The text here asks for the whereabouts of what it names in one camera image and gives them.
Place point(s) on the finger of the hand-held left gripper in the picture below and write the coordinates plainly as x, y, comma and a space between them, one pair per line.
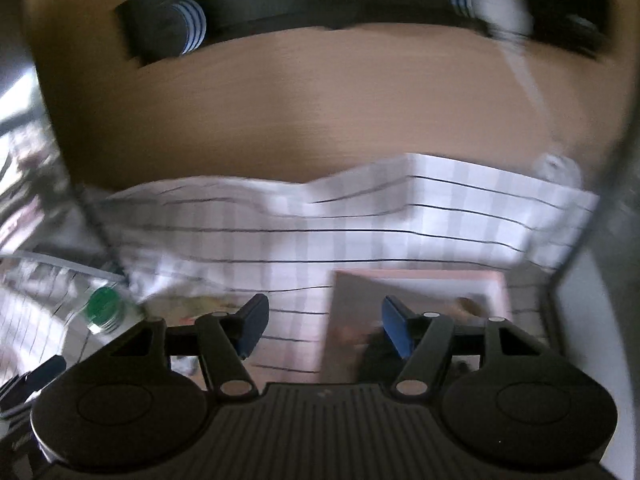
46, 372

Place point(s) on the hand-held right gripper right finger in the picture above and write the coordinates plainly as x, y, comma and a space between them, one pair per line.
397, 327

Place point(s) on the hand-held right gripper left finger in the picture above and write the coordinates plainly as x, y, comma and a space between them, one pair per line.
252, 325

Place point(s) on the pink cardboard box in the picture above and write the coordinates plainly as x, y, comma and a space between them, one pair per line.
350, 310

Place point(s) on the green lid glass jar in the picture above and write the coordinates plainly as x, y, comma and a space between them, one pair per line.
102, 307

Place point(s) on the white black checked tablecloth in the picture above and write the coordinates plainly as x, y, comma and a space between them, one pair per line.
350, 220

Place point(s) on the grey screen panel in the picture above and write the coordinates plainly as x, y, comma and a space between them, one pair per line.
590, 335

